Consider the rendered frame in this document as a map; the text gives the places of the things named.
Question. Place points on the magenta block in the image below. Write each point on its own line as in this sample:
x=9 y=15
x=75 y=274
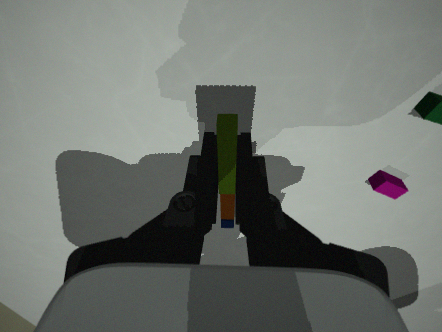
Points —
x=387 y=184

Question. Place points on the orange rod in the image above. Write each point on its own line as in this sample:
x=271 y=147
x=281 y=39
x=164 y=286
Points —
x=227 y=204

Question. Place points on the lime green rod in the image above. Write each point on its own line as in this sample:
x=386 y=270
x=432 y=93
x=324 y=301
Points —
x=227 y=129

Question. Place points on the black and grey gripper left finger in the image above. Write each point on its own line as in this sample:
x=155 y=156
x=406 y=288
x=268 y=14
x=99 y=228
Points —
x=176 y=235

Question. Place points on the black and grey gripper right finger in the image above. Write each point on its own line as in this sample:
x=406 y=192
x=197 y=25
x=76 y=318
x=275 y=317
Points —
x=274 y=239

